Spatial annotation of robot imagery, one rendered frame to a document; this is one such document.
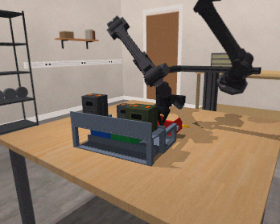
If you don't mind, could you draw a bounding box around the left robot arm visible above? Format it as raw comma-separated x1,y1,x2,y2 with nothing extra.
193,0,253,90

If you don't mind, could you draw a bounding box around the green open bin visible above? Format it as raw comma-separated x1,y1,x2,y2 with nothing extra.
110,134,142,144

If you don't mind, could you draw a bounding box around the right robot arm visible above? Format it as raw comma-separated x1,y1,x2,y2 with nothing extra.
107,16,186,110

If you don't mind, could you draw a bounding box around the grey metal shelf rack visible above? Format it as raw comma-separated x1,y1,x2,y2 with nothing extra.
70,111,179,166

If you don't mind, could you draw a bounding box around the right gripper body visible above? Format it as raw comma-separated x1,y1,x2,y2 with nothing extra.
155,94,172,114

